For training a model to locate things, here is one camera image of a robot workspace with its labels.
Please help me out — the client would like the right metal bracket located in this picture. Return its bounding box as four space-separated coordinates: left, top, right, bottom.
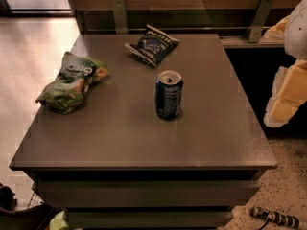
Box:
246 0 274 43

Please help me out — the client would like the green chip bag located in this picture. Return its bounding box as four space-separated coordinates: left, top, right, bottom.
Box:
35 52 108 114

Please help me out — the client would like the blue chip bag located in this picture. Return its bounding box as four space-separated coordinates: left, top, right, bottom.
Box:
125 25 179 68

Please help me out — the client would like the wooden wall shelf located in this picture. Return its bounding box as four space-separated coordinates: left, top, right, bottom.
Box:
220 35 286 49

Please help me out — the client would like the left metal bracket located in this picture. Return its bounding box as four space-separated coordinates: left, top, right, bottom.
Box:
112 0 128 34

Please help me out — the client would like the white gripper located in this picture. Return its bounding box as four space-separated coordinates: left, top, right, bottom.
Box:
263 15 307 128

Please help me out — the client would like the metal bracket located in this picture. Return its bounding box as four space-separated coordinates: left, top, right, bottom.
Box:
246 0 274 43
112 0 128 34

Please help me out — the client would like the dark wire basket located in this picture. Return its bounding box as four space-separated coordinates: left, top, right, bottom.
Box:
0 183 56 230

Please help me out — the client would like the black white striped cable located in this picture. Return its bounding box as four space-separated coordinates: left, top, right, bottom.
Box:
249 205 307 230

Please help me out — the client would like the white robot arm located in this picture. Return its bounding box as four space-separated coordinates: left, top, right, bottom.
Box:
263 0 307 127

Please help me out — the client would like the green bag on floor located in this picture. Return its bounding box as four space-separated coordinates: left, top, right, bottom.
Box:
46 211 71 230

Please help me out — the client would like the blue soda can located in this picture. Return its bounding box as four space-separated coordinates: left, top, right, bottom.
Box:
155 70 183 119

